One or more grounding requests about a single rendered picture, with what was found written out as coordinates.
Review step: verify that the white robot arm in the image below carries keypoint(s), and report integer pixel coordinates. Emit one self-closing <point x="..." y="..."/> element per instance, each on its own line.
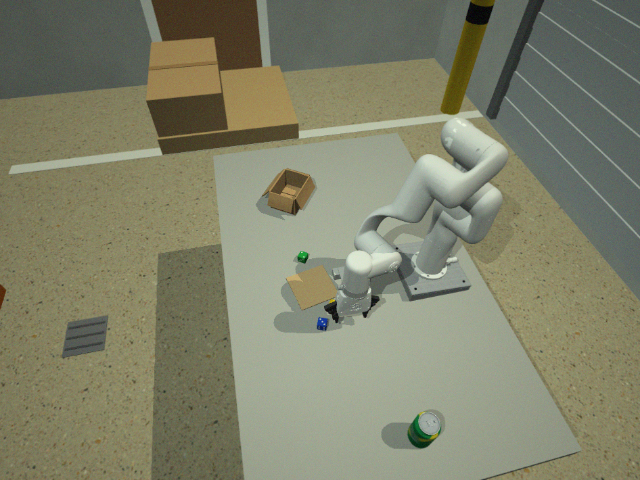
<point x="466" y="207"/>

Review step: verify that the brown cardboard box with flaps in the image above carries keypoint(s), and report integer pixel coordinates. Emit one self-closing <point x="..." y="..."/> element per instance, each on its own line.
<point x="288" y="183"/>

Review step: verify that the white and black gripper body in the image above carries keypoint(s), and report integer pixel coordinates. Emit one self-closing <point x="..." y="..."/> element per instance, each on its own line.
<point x="347" y="305"/>

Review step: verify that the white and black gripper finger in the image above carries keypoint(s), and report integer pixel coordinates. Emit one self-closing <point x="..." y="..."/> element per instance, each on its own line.
<point x="374" y="299"/>
<point x="331" y="309"/>

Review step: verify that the green drink can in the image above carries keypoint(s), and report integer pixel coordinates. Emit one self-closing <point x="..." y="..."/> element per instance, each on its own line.
<point x="424" y="429"/>

